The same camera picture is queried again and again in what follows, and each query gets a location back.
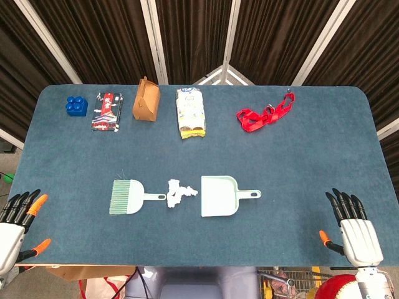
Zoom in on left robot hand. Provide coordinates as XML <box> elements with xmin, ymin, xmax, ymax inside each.
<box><xmin>0</xmin><ymin>189</ymin><xmax>52</xmax><ymax>283</ymax></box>

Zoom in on red strap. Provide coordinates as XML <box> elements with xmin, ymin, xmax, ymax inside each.
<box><xmin>236</xmin><ymin>90</ymin><xmax>296</xmax><ymax>133</ymax></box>

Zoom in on lavender grey robot torso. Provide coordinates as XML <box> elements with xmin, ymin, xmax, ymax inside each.
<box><xmin>124</xmin><ymin>266</ymin><xmax>259</xmax><ymax>299</ymax></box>

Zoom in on mint green hand broom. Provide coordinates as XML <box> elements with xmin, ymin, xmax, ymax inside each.
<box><xmin>108</xmin><ymin>169</ymin><xmax>168</xmax><ymax>216</ymax></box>

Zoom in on brown curtain screen panel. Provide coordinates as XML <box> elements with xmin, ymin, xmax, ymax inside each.
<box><xmin>0</xmin><ymin>0</ymin><xmax>82</xmax><ymax>150</ymax></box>
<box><xmin>292</xmin><ymin>0</ymin><xmax>399</xmax><ymax>187</ymax></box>
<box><xmin>15</xmin><ymin>0</ymin><xmax>169</xmax><ymax>85</ymax></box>
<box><xmin>223</xmin><ymin>0</ymin><xmax>356</xmax><ymax>87</ymax></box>
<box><xmin>149</xmin><ymin>0</ymin><xmax>233</xmax><ymax>85</ymax></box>

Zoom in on red printed snack packet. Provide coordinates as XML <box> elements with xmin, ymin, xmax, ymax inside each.
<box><xmin>90</xmin><ymin>92</ymin><xmax>123</xmax><ymax>133</ymax></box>

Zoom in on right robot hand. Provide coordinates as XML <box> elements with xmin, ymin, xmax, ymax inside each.
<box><xmin>319</xmin><ymin>187</ymin><xmax>385</xmax><ymax>268</ymax></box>

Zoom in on mint green dustpan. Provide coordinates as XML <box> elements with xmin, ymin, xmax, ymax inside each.
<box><xmin>200</xmin><ymin>175</ymin><xmax>262</xmax><ymax>218</ymax></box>

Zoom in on flat brown cardboard box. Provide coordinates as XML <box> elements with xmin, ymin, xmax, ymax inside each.
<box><xmin>46</xmin><ymin>264</ymin><xmax>137</xmax><ymax>282</ymax></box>

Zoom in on yellow white snack package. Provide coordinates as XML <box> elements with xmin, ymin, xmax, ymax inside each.
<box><xmin>176</xmin><ymin>87</ymin><xmax>208</xmax><ymax>140</ymax></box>

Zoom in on white bag red handles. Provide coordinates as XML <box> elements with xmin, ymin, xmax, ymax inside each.
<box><xmin>79</xmin><ymin>275</ymin><xmax>133</xmax><ymax>299</ymax></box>

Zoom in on red and white ball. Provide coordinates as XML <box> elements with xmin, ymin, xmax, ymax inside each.
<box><xmin>314</xmin><ymin>273</ymin><xmax>362</xmax><ymax>299</ymax></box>

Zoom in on blue felt table cover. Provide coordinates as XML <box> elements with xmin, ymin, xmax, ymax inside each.
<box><xmin>0</xmin><ymin>84</ymin><xmax>399</xmax><ymax>268</ymax></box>

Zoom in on metal wire cart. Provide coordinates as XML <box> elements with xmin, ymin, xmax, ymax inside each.
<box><xmin>257</xmin><ymin>267</ymin><xmax>331</xmax><ymax>299</ymax></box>

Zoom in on brown cardboard carton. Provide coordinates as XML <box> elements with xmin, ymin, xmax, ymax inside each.
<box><xmin>132</xmin><ymin>76</ymin><xmax>161</xmax><ymax>123</ymax></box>

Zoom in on blue building block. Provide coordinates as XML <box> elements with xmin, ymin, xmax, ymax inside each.
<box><xmin>65</xmin><ymin>95</ymin><xmax>89</xmax><ymax>118</ymax></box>

